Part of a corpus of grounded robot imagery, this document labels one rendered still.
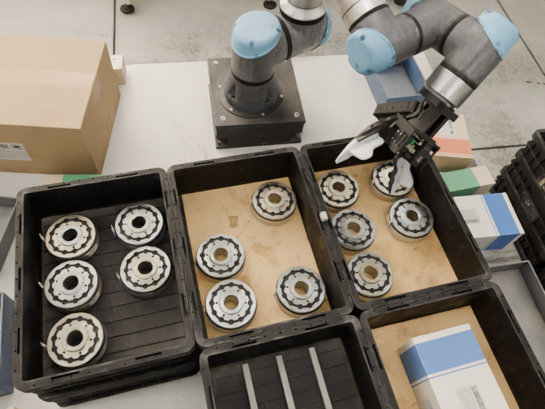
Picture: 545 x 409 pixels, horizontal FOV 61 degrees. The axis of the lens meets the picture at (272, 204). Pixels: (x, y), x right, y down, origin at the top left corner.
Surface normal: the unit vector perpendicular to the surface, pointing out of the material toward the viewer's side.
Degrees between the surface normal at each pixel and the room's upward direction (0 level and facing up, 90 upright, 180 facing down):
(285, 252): 0
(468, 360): 0
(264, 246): 0
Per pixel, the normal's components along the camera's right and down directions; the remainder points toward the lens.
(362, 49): -0.83, 0.45
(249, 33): 0.00, -0.42
